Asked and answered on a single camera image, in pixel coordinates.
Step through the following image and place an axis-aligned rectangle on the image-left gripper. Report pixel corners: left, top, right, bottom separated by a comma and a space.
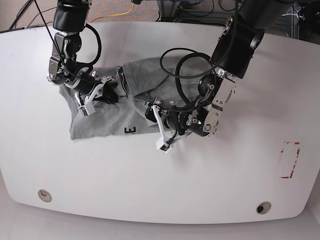
74, 75, 118, 107

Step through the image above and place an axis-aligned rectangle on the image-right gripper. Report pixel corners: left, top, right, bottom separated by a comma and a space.
145, 98, 192, 144

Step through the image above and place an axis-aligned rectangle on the grey t-shirt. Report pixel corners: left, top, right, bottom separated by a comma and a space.
59, 58, 185, 140

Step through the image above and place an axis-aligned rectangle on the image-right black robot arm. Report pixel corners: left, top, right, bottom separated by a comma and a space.
145, 0, 295, 152

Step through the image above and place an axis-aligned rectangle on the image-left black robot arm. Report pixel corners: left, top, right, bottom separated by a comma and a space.
48, 0, 119, 108

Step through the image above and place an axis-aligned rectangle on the left table grommet hole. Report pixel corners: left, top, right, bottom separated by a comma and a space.
38, 189, 52, 203

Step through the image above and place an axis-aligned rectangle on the table grommet hole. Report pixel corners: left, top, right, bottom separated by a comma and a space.
38, 189, 52, 203
256, 201, 272, 215

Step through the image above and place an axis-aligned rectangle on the right table grommet hole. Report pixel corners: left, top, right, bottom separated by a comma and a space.
256, 201, 272, 215

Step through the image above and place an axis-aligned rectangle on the red tape rectangle marking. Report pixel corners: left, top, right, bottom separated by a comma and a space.
278, 141, 301, 179

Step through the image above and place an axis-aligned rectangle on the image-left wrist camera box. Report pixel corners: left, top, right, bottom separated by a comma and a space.
78, 103, 96, 118

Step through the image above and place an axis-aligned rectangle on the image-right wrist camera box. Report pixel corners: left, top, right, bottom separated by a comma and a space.
156, 138, 174, 154

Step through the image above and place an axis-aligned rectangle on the yellow cable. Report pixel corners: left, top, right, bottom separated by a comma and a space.
90, 5, 135, 23

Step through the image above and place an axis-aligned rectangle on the aluminium frame stand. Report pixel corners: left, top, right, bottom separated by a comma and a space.
157, 0, 300, 40

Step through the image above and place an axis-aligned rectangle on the black floor cable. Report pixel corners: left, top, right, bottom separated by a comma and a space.
8, 0, 56, 30

